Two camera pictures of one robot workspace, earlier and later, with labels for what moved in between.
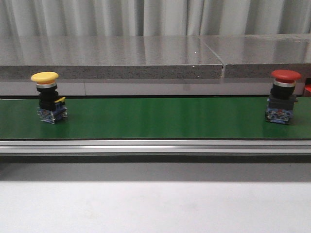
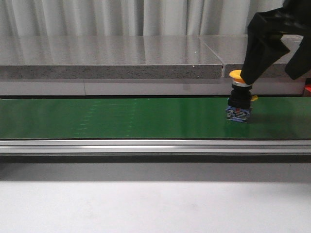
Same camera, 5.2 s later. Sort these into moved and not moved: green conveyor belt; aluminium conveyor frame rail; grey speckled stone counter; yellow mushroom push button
Moved: yellow mushroom push button
Not moved: green conveyor belt; grey speckled stone counter; aluminium conveyor frame rail
